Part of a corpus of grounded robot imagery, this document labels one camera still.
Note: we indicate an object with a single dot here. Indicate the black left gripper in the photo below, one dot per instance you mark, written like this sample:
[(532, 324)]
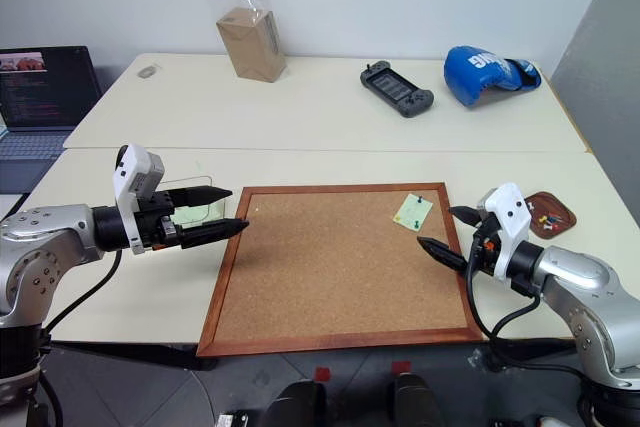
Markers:
[(157, 232)]

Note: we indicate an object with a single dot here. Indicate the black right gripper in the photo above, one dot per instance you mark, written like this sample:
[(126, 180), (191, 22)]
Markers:
[(485, 252)]

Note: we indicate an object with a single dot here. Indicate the light green paper note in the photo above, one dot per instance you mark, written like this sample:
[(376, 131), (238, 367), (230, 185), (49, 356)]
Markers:
[(410, 214)]

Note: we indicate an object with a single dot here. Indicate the wood framed cork board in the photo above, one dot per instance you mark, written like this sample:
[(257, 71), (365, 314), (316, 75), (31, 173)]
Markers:
[(330, 262)]

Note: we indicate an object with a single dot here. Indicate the clear acrylic box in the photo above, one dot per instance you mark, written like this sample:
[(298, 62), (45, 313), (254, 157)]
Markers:
[(220, 209)]

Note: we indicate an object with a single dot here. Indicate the brown tray with pushpins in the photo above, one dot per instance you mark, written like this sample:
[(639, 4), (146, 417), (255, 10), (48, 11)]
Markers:
[(562, 207)]

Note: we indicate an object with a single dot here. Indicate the red floor tape square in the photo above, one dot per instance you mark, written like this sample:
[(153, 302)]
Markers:
[(323, 374), (401, 367)]

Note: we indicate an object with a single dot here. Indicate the small grey plastic packet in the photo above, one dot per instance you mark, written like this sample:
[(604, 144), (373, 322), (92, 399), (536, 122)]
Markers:
[(147, 70)]

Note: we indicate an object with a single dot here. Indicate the blue boxing glove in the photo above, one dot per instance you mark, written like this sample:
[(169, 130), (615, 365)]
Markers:
[(472, 77)]

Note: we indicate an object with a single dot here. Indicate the grey handheld game controller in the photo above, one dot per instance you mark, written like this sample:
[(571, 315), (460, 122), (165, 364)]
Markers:
[(395, 87)]

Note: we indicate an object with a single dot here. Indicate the brown cardboard box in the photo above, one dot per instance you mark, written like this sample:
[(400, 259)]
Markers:
[(252, 49)]

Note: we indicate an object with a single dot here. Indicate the dark rounded shape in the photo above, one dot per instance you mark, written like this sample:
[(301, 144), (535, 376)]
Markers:
[(415, 399), (297, 404)]

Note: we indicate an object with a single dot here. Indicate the dark laptop computer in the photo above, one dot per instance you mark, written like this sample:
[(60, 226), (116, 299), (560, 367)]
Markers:
[(42, 87)]

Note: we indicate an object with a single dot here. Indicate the grey partition panel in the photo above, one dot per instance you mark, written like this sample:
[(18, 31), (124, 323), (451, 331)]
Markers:
[(605, 87)]

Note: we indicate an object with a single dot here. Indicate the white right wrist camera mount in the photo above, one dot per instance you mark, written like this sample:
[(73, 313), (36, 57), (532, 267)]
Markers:
[(510, 217)]

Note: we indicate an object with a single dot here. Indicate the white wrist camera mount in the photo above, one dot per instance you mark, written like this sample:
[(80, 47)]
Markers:
[(510, 217), (131, 167)]

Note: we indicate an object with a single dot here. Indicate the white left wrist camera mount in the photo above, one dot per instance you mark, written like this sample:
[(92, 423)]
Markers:
[(131, 167)]

